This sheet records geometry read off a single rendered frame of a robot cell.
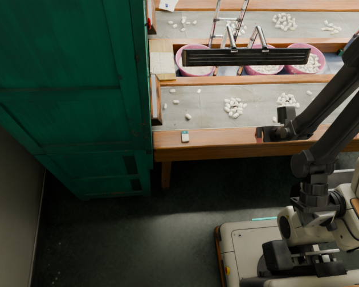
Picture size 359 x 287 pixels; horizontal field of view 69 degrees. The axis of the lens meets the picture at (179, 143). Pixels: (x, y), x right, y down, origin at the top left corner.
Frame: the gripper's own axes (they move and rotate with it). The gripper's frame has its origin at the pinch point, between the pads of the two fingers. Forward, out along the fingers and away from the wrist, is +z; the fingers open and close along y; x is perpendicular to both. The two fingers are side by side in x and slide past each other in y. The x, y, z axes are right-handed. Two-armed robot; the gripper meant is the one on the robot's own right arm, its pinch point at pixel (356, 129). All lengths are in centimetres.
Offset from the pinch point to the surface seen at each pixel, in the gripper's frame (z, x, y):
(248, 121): 33, -9, 38
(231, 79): 44, -35, 43
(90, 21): -45, -29, 106
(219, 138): 26, 1, 57
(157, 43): 56, -62, 86
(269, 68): 51, -43, 15
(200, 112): 36, -15, 65
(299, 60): 9.9, -35.4, 19.6
